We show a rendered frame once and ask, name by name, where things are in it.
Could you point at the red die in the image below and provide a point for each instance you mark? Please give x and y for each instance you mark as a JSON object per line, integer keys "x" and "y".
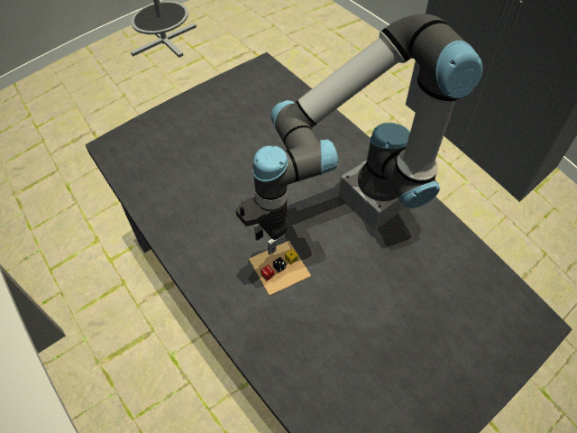
{"x": 267, "y": 273}

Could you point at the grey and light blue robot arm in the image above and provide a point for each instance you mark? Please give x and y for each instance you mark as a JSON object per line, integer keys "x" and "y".
{"x": 445, "y": 59}

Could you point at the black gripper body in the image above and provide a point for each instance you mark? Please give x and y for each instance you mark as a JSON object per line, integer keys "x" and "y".
{"x": 270, "y": 214}

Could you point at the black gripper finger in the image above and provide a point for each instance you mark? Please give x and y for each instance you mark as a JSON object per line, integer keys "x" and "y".
{"x": 272, "y": 245}
{"x": 258, "y": 231}

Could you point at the black die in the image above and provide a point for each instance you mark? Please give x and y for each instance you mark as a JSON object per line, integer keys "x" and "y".
{"x": 279, "y": 265}

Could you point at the yellow die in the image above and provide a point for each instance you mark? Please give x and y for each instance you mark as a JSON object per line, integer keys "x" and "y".
{"x": 291, "y": 256}

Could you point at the tan square mat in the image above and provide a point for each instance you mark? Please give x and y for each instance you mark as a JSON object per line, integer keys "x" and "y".
{"x": 293, "y": 273}

